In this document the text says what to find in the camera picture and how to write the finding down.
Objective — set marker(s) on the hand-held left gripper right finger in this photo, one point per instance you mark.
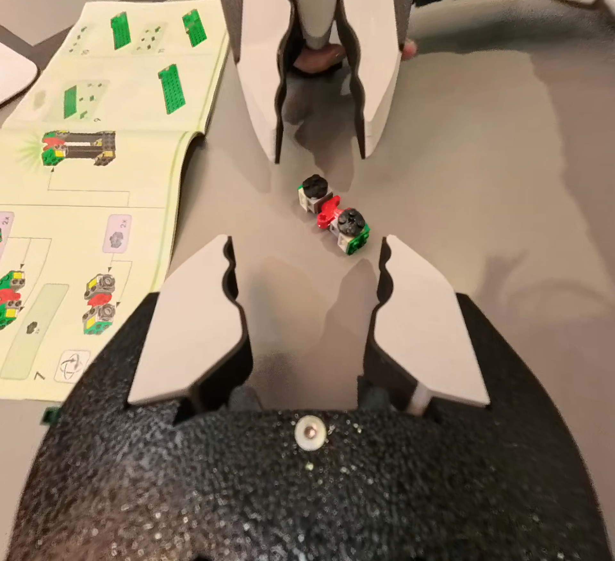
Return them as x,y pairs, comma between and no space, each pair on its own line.
425,330

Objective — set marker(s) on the small green toy brick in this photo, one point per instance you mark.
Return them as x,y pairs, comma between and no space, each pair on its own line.
50,415

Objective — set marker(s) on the person's right hand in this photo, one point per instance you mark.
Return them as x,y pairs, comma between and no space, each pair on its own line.
318,60

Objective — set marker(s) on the toy brick instruction booklet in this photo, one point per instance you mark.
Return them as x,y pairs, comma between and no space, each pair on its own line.
96,186

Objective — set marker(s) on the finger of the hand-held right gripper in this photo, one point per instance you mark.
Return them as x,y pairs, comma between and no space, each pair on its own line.
262,65
374,65

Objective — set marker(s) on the white rounded tray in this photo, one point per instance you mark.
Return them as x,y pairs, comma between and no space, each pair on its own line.
12,73

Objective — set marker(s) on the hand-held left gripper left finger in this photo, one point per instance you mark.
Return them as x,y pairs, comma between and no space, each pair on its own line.
192,325

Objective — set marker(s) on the small toy brick assembly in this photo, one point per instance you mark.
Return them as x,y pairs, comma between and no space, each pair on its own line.
334,215

